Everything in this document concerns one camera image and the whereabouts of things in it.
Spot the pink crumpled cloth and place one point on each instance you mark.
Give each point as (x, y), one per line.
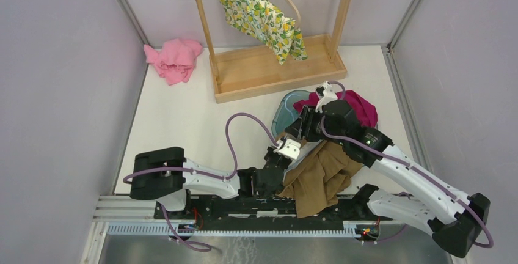
(176, 61)

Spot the white slotted cable duct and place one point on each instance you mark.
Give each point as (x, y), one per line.
(188, 230)

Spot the teal plastic basket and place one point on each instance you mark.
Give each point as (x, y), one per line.
(285, 114)

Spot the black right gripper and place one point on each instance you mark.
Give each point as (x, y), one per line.
(302, 127)

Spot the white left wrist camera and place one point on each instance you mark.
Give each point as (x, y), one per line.
(288, 148)

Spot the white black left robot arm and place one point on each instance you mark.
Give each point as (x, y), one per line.
(167, 177)

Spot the magenta cloth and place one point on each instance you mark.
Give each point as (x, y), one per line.
(365, 111)

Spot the wooden clothes rack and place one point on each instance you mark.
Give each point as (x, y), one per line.
(251, 72)

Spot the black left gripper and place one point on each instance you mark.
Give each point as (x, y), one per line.
(270, 153)

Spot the brown skirt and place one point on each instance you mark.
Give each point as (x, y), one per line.
(314, 180)

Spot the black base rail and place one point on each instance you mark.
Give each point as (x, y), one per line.
(212, 213)

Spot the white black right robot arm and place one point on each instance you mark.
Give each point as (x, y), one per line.
(454, 220)

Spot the yellow patterned cloth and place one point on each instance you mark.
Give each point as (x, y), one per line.
(264, 21)

